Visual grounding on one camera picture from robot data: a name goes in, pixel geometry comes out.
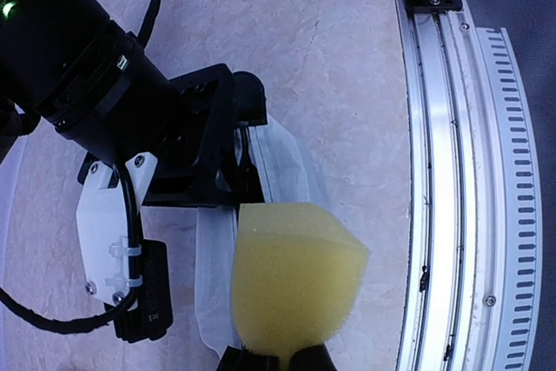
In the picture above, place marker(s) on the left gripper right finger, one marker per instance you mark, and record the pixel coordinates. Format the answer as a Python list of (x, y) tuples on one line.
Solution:
[(314, 358)]

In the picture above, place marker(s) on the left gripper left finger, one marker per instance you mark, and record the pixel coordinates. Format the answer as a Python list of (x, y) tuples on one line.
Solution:
[(240, 359)]

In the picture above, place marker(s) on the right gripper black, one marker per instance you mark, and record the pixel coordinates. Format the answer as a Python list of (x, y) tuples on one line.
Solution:
[(195, 125)]

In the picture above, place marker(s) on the white drawstring pouch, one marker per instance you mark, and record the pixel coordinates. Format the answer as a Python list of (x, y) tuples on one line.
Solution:
[(287, 173)]

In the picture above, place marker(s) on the yellow sponge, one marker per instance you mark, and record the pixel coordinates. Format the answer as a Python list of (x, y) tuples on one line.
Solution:
[(296, 274)]

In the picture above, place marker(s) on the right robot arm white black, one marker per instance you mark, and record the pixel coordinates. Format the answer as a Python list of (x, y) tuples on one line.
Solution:
[(68, 62)]

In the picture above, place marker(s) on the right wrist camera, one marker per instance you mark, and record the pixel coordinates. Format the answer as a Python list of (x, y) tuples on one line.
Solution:
[(117, 260)]

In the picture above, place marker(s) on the front aluminium rail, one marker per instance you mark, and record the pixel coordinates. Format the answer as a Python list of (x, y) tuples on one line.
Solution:
[(476, 239)]

